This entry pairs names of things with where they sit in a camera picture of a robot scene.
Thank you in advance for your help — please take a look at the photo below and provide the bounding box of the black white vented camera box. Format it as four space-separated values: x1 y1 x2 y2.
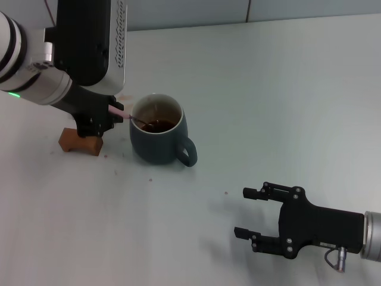
44 0 127 95

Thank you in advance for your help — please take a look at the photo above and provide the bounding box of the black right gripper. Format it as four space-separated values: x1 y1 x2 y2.
234 181 366 260

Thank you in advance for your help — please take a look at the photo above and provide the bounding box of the brown notched wooden block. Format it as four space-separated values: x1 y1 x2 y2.
58 127 104 157

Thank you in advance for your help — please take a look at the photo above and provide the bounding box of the right gripper cable with connector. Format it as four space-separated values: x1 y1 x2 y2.
324 246 348 273

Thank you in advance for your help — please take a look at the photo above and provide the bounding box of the dark grey ceramic cup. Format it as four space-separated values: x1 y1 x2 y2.
129 93 198 167

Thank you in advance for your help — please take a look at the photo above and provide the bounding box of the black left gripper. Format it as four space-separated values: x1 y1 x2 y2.
49 84 124 139

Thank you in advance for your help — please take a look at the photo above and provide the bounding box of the pink handled metal spoon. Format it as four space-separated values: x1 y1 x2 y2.
108 106 162 126

